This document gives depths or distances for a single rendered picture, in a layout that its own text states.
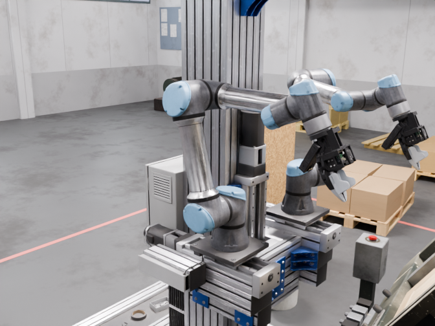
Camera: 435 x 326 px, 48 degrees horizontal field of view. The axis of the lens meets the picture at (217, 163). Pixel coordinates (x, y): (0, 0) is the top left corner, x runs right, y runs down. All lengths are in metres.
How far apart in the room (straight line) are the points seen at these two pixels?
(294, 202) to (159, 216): 0.63
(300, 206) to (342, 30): 7.68
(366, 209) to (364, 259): 2.47
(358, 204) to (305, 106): 3.43
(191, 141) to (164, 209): 0.65
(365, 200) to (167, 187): 2.85
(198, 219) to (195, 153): 0.23
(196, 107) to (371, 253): 1.08
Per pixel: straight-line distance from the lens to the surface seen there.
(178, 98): 1.64
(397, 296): 1.96
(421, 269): 2.05
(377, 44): 9.44
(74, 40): 11.40
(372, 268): 2.31
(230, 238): 1.84
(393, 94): 1.90
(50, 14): 11.11
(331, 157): 1.38
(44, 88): 11.04
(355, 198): 4.76
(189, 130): 1.67
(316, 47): 9.98
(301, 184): 2.19
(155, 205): 2.30
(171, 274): 1.92
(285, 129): 3.81
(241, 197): 1.80
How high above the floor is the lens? 1.85
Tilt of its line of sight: 16 degrees down
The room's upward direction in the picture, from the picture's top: straight up
